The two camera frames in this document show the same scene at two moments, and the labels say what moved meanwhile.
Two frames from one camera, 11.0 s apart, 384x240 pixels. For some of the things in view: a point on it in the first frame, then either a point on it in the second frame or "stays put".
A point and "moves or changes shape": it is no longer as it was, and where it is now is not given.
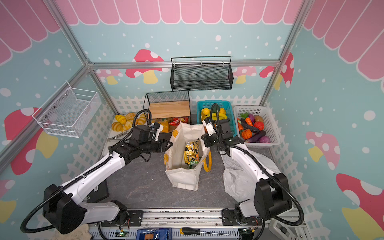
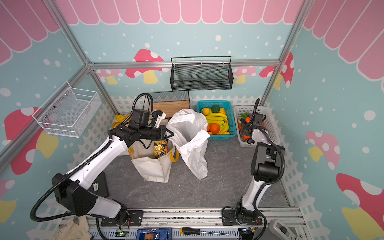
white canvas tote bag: (179, 176) -> (151, 168)
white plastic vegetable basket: (255, 126) stays put
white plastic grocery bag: (239, 184) -> (190, 128)
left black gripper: (162, 145) -> (162, 133)
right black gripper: (210, 139) -> (245, 131)
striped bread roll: (121, 119) stays put
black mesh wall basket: (201, 73) stays put
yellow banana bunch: (222, 115) stays put
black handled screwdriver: (185, 230) stays put
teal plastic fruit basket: (226, 105) stays put
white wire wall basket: (68, 111) stays put
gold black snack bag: (191, 152) moves or changes shape
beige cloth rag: (81, 233) stays put
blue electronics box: (160, 233) stays put
